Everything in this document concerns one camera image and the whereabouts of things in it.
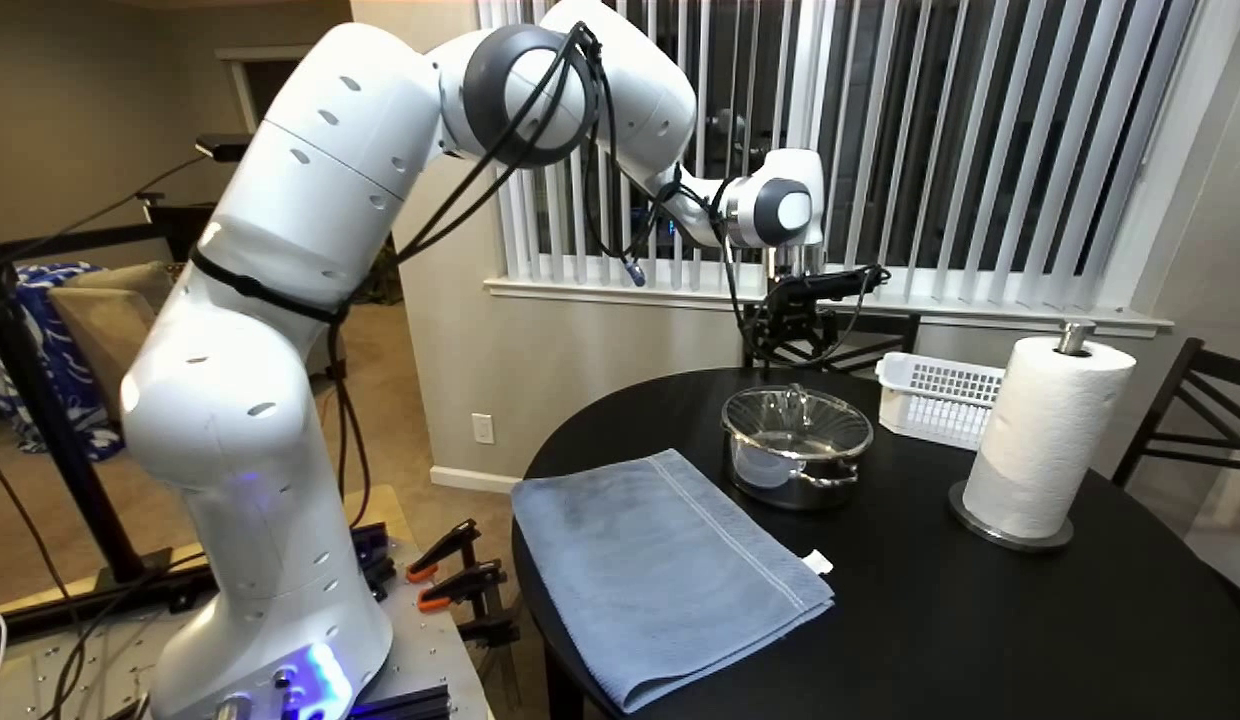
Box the red and black clamp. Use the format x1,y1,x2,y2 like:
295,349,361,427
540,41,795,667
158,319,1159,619
404,520,481,584

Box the white vertical window blinds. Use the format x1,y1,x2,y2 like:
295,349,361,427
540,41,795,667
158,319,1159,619
474,0,1212,304

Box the metal paper towel holder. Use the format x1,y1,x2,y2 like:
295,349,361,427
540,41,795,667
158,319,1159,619
953,322,1097,547

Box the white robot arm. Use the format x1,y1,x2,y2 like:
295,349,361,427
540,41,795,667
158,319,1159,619
120,0,824,720

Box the white plastic basket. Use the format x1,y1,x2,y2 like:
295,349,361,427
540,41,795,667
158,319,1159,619
876,352,1002,453

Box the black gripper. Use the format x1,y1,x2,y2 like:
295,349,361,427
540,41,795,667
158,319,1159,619
742,277,837,389

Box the glass pot lid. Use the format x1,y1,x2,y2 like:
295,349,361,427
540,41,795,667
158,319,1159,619
719,384,876,459

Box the white wall outlet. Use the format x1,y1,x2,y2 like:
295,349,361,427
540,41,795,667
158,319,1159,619
468,410,495,443

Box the white paper towel roll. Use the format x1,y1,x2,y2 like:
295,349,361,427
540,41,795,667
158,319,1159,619
959,335,1134,538

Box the blue folded towel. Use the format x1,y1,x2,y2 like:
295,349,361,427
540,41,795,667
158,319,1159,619
511,446,837,713

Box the black chair behind table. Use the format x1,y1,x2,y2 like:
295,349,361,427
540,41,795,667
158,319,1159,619
742,304,919,376

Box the black metal stand frame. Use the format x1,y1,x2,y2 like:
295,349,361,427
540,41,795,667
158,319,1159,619
0,225,217,635

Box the stainless steel pot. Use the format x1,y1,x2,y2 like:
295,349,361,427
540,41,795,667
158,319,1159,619
724,427,872,513

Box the black chair at right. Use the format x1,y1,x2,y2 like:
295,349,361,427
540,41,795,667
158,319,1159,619
1112,335,1240,487

